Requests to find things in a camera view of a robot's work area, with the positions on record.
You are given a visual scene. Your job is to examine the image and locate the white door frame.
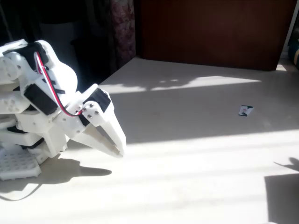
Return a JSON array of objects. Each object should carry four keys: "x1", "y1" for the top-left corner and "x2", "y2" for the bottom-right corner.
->
[{"x1": 281, "y1": 0, "x2": 299, "y2": 59}]

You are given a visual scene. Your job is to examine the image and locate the brown wooden cabinet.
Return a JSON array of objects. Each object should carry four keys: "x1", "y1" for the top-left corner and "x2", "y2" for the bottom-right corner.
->
[{"x1": 135, "y1": 0, "x2": 297, "y2": 72}]

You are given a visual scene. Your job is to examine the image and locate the green bordered white label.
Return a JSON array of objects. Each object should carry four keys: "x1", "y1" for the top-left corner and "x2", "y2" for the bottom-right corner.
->
[{"x1": 238, "y1": 105, "x2": 255, "y2": 117}]

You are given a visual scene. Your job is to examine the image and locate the red white black gripper cable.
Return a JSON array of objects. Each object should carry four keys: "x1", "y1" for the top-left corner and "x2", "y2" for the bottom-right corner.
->
[{"x1": 34, "y1": 51, "x2": 84, "y2": 117}]

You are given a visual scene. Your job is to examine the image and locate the floral patterned curtain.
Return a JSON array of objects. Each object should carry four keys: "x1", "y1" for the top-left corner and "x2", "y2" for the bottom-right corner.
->
[{"x1": 109, "y1": 0, "x2": 136, "y2": 70}]

